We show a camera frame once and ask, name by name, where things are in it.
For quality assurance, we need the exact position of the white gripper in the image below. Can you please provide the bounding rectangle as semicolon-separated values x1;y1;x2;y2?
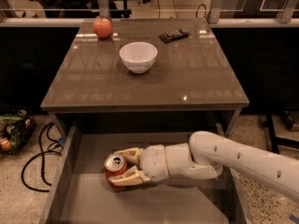
107;142;200;188

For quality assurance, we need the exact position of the dark snack bar packet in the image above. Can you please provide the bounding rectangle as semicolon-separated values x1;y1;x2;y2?
158;29;189;44

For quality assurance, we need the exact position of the black floor cable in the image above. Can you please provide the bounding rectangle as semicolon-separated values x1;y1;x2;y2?
21;121;64;193

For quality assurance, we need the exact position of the red coke can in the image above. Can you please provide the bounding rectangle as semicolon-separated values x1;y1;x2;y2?
104;153;127;191

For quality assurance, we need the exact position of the black office chair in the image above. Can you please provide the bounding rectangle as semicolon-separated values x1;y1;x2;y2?
59;0;133;20

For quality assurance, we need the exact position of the red apple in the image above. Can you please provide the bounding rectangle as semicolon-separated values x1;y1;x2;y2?
93;18;113;39

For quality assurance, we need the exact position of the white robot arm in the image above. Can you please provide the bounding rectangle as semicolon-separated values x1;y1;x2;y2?
108;131;299;202

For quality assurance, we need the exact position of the white ceramic bowl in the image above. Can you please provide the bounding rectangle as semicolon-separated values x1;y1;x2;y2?
119;42;158;74

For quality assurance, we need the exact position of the middle metal railing post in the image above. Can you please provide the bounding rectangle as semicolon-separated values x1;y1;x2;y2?
207;0;223;24

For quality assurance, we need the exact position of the metal railing post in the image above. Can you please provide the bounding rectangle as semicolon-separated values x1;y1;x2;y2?
276;0;299;23
97;0;110;19
207;0;223;24

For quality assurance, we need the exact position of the right metal railing post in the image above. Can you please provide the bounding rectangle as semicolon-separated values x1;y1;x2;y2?
276;0;299;23

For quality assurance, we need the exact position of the grey counter cabinet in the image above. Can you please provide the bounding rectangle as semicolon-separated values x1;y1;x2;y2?
40;18;250;140

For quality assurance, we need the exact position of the left metal railing post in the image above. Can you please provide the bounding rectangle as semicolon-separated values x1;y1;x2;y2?
97;0;110;19

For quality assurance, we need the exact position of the black wire basket with items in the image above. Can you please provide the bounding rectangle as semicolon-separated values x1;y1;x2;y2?
0;109;36;155

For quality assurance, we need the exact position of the grey open top drawer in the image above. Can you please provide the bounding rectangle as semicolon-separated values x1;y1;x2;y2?
38;126;253;224

